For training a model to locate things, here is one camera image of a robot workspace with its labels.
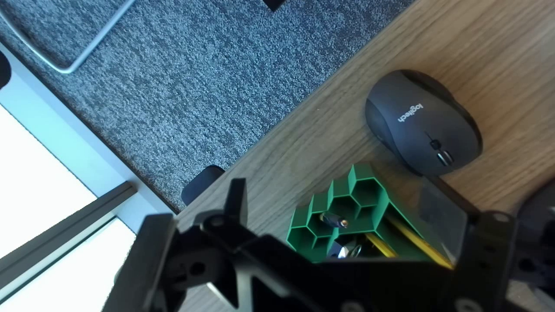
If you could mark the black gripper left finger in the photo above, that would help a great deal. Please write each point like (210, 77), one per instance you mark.
(141, 266)

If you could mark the dark desk edge bracket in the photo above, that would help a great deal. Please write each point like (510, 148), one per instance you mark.
(202, 184)

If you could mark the dark grey computer mouse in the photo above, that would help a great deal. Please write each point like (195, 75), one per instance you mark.
(418, 122)

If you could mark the long yellow pencil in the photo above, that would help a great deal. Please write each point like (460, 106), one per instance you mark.
(413, 240)

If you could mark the silver tipped item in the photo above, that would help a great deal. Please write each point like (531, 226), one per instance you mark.
(346, 250)
(335, 221)

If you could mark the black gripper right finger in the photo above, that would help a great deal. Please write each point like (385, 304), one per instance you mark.
(444, 219)

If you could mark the metal floor frame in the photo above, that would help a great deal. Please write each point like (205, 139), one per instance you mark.
(92, 44)

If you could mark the green honeycomb pen holder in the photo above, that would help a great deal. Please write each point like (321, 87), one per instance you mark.
(358, 191)

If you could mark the grey metal rail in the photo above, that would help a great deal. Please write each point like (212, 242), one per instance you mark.
(63, 236)

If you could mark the short yellow pencil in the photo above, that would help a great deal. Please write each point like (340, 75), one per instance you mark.
(382, 245)

